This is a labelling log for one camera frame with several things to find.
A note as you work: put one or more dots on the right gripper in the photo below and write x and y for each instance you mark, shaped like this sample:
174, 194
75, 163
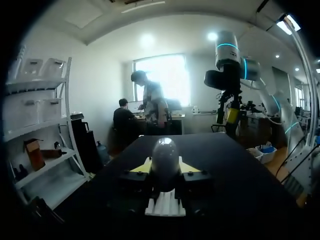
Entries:
222, 80

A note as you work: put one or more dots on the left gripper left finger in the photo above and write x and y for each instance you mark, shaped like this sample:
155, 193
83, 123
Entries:
136, 178

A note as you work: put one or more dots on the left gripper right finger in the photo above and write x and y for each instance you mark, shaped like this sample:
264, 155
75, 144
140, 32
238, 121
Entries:
197, 180

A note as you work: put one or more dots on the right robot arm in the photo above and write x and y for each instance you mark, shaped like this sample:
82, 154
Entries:
273, 100

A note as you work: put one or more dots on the person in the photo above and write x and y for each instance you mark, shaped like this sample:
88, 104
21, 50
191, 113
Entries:
123, 117
153, 105

